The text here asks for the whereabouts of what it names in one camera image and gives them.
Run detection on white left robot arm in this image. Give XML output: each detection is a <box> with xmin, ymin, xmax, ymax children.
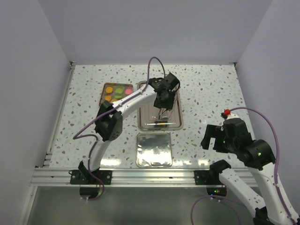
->
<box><xmin>73</xmin><ymin>73</ymin><xmax>180</xmax><ymax>184</ymax></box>

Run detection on aluminium frame rail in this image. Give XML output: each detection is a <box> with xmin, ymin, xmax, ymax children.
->
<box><xmin>30</xmin><ymin>167</ymin><xmax>261</xmax><ymax>188</ymax></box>

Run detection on beige compartment cookie box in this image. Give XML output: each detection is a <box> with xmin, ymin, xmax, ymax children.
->
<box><xmin>99</xmin><ymin>82</ymin><xmax>134</xmax><ymax>105</ymax></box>

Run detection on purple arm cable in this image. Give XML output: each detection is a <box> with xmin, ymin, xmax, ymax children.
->
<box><xmin>72</xmin><ymin>57</ymin><xmax>166</xmax><ymax>201</ymax></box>
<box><xmin>189</xmin><ymin>107</ymin><xmax>300</xmax><ymax>225</ymax></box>

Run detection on steel slotted tongs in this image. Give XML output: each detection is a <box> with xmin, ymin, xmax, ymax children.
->
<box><xmin>157</xmin><ymin>108</ymin><xmax>173</xmax><ymax>122</ymax></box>

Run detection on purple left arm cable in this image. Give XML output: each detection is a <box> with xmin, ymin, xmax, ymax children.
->
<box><xmin>72</xmin><ymin>57</ymin><xmax>166</xmax><ymax>201</ymax></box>

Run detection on small square steel lid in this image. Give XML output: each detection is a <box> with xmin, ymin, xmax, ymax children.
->
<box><xmin>136</xmin><ymin>132</ymin><xmax>173</xmax><ymax>168</ymax></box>

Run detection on red cable connector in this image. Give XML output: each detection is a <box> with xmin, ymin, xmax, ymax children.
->
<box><xmin>224</xmin><ymin>109</ymin><xmax>231</xmax><ymax>116</ymax></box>

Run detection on pink round cookie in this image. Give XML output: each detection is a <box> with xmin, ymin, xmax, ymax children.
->
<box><xmin>124</xmin><ymin>89</ymin><xmax>132</xmax><ymax>95</ymax></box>

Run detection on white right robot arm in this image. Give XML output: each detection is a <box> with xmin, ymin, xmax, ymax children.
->
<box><xmin>201</xmin><ymin>118</ymin><xmax>300</xmax><ymax>225</ymax></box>

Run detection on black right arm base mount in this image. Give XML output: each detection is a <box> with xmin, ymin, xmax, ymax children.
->
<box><xmin>194</xmin><ymin>170</ymin><xmax>221</xmax><ymax>185</ymax></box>

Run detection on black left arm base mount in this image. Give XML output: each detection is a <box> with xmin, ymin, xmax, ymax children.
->
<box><xmin>68</xmin><ymin>170</ymin><xmax>113</xmax><ymax>185</ymax></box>

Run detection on large steel baking tray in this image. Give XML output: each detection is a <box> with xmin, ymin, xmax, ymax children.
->
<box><xmin>137</xmin><ymin>91</ymin><xmax>183</xmax><ymax>131</ymax></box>

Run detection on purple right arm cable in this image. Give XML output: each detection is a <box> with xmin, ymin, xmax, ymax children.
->
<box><xmin>189</xmin><ymin>107</ymin><xmax>300</xmax><ymax>225</ymax></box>

